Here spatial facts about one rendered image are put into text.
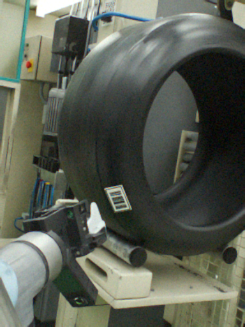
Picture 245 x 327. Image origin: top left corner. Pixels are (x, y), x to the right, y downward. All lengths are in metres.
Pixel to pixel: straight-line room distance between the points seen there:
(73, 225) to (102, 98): 0.33
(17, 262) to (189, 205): 0.87
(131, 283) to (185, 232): 0.17
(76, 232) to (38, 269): 0.13
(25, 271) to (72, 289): 0.17
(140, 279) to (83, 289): 0.35
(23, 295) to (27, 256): 0.05
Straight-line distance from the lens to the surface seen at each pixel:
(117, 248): 1.07
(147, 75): 0.94
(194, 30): 1.02
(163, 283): 1.21
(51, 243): 0.63
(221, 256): 1.21
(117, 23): 1.38
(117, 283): 1.03
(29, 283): 0.57
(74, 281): 0.71
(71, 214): 0.71
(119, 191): 0.95
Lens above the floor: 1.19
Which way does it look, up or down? 5 degrees down
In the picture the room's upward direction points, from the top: 9 degrees clockwise
